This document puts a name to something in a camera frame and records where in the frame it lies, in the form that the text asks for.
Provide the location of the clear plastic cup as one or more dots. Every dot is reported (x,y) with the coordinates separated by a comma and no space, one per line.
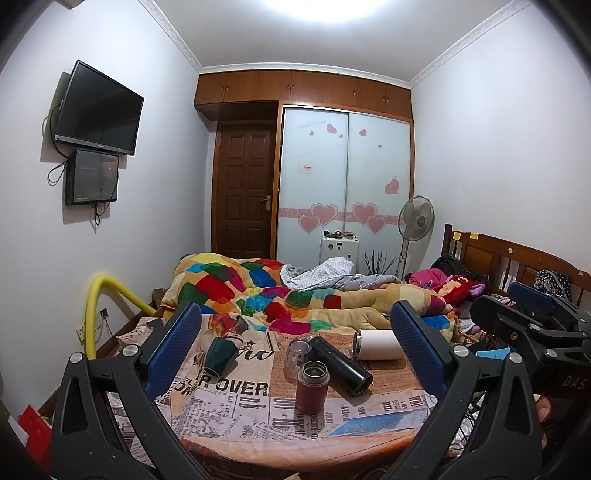
(298,353)

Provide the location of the dark green mug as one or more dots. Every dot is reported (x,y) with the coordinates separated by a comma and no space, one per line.
(221,353)

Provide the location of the white small cabinet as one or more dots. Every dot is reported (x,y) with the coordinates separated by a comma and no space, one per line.
(343,244)

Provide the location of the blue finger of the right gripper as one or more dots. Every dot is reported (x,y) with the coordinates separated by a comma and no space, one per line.
(530,300)

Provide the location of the wall mounted television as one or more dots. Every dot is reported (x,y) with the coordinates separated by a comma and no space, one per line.
(98,112)

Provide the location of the frosted sliding wardrobe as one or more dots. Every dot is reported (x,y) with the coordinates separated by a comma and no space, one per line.
(342,171)

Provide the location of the person's right hand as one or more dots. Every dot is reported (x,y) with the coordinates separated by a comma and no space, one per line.
(543,408)

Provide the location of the small wall monitor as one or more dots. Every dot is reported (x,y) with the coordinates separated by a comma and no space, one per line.
(91,178)

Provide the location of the colourful patchwork quilt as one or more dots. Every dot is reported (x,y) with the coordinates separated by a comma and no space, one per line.
(252,288)

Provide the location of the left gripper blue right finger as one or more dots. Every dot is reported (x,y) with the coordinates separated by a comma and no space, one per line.
(425,347)

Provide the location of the grey white crumpled cloth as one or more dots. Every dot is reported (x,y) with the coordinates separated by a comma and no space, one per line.
(336,273)

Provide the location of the black thermos bottle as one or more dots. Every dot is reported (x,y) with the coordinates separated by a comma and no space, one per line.
(347,374)

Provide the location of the standing electric fan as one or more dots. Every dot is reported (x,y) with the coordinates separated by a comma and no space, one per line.
(416,220)

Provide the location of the wooden overhead cabinet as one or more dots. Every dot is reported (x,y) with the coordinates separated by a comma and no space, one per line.
(251,94)

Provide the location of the white thermos bottle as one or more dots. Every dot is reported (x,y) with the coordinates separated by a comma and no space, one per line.
(376,345)

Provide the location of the brown wooden door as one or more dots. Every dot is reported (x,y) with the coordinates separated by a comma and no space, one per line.
(241,189)

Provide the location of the yellow foam padded rail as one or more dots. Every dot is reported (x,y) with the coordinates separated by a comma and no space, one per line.
(105,292)

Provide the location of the newspaper print tablecloth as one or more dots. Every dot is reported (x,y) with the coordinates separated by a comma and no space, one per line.
(247,418)

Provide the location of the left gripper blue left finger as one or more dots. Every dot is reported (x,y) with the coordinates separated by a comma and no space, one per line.
(164,351)

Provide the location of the red plush toy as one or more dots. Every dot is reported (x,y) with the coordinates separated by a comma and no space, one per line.
(459,287)

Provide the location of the wooden headboard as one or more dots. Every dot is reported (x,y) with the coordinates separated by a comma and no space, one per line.
(504,262)

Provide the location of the red thermos cup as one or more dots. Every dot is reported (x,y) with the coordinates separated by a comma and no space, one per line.
(312,387)

